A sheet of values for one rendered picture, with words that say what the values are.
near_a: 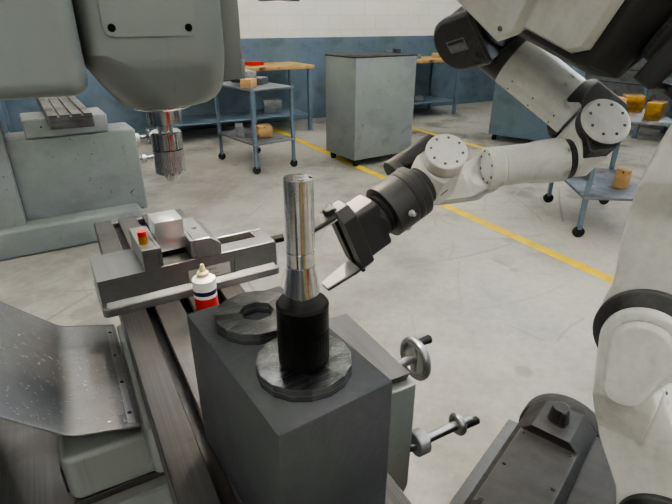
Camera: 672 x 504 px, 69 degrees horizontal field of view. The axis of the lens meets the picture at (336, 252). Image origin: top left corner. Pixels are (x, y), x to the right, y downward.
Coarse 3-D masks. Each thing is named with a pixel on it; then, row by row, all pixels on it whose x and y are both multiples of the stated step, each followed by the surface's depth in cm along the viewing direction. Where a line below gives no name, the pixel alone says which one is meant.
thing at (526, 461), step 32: (544, 416) 112; (576, 416) 112; (512, 448) 106; (544, 448) 106; (576, 448) 105; (480, 480) 100; (512, 480) 98; (544, 480) 98; (576, 480) 101; (608, 480) 101
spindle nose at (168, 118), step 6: (150, 114) 73; (156, 114) 73; (162, 114) 73; (168, 114) 73; (174, 114) 74; (150, 120) 73; (156, 120) 73; (162, 120) 73; (168, 120) 74; (174, 120) 74
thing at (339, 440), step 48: (192, 336) 55; (240, 336) 50; (336, 336) 51; (240, 384) 45; (288, 384) 43; (336, 384) 43; (384, 384) 45; (240, 432) 48; (288, 432) 40; (336, 432) 43; (384, 432) 47; (240, 480) 53; (288, 480) 42; (336, 480) 45; (384, 480) 50
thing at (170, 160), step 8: (152, 144) 75; (160, 144) 75; (168, 144) 75; (176, 144) 76; (160, 152) 75; (168, 152) 75; (176, 152) 76; (160, 160) 76; (168, 160) 76; (176, 160) 76; (184, 160) 78; (160, 168) 76; (168, 168) 76; (176, 168) 77; (184, 168) 78
